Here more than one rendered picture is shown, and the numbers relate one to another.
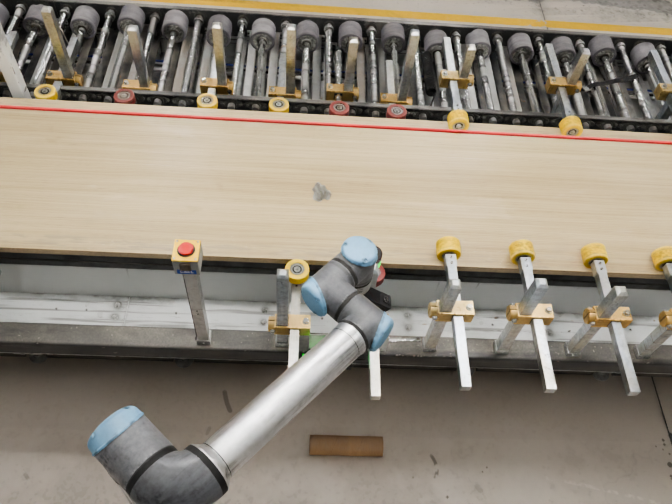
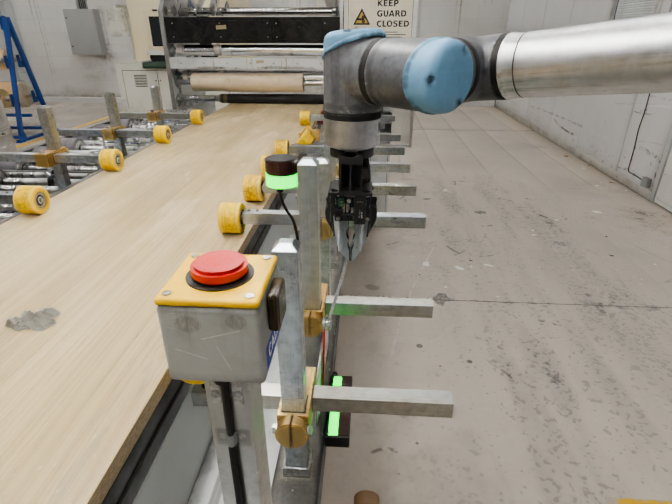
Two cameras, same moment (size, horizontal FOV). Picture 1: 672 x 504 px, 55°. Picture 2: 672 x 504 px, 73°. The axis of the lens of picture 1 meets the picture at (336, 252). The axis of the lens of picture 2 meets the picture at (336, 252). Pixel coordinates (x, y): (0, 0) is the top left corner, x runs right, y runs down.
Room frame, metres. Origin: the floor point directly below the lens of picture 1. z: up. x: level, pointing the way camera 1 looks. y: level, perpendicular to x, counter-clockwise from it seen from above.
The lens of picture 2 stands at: (0.82, 0.67, 1.38)
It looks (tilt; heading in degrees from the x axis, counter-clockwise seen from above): 26 degrees down; 280
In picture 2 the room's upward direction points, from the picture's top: straight up
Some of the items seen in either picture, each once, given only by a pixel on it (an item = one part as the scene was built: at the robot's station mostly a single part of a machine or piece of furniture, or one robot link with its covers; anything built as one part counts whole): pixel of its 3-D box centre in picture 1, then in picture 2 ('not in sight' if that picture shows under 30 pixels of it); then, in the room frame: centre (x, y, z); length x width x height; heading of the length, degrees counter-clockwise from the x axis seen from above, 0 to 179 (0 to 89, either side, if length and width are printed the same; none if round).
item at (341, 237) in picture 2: not in sight; (341, 241); (0.93, -0.05, 1.04); 0.06 x 0.03 x 0.09; 96
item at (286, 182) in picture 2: not in sight; (282, 178); (1.05, -0.10, 1.14); 0.06 x 0.06 x 0.02
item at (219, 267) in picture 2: (186, 249); (220, 271); (0.95, 0.40, 1.22); 0.04 x 0.04 x 0.02
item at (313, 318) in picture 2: not in sight; (312, 308); (1.01, -0.13, 0.85); 0.14 x 0.06 x 0.05; 96
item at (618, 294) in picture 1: (590, 327); not in sight; (1.08, -0.85, 0.87); 0.04 x 0.04 x 0.48; 6
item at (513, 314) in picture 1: (529, 313); not in sight; (1.06, -0.63, 0.95); 0.14 x 0.06 x 0.05; 96
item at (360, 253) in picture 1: (357, 261); (354, 74); (0.92, -0.06, 1.32); 0.10 x 0.09 x 0.12; 144
